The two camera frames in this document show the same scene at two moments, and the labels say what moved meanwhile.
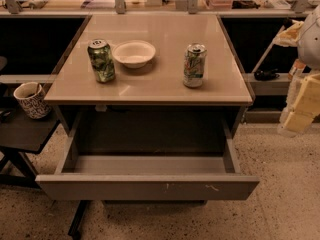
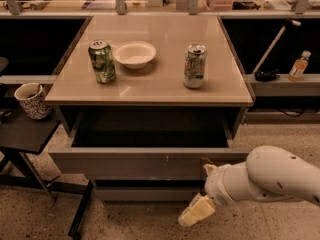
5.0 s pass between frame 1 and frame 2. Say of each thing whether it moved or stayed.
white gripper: moved
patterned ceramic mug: stayed
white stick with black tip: stayed
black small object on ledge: stayed
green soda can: stayed
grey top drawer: moved
